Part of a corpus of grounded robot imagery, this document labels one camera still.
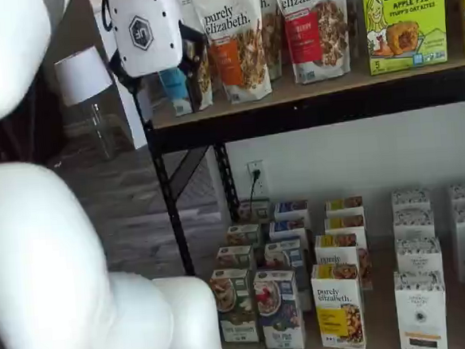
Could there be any blue purely elizabeth granola bag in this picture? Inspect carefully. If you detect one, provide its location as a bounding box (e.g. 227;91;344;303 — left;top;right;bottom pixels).
151;0;217;119

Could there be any green Bobo's apple pie box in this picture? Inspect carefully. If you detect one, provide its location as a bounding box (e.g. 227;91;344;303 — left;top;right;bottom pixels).
361;0;452;76

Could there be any blue and white oatmeal box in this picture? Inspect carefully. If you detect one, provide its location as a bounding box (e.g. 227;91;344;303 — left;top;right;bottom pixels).
262;238;313;315
267;217;311;245
251;266;307;349
272;198;311;225

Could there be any red purely elizabeth granola bag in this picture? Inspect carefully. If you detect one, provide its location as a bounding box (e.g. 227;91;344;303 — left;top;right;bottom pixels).
272;0;354;87

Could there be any black plugged power cord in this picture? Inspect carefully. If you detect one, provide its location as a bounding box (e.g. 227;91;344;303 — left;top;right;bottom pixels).
246;167;265;222

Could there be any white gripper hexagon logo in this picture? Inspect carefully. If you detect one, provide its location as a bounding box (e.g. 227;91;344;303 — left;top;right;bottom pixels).
103;0;212;98

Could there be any white wall power outlet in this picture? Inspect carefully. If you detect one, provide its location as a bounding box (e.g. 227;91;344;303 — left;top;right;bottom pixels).
246;159;268;195

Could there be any yellow purely elizabeth box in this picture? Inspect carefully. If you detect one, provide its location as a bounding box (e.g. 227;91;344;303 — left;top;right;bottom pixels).
309;261;368;349
323;213;368;237
313;230;374;296
323;196;365;219

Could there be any white shade table lamp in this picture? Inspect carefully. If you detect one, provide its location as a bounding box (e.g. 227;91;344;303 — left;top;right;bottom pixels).
52;44;119;164

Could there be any black metal shelf rack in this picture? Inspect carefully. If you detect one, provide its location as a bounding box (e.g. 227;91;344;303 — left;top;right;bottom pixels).
128;64;465;349

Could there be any dark brown leather sofa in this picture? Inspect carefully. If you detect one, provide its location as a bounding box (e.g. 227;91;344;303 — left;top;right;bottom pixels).
0;65;71;164

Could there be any wooden shelf board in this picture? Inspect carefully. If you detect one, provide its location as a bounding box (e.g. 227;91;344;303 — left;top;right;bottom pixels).
147;52;465;130
213;190;465;349

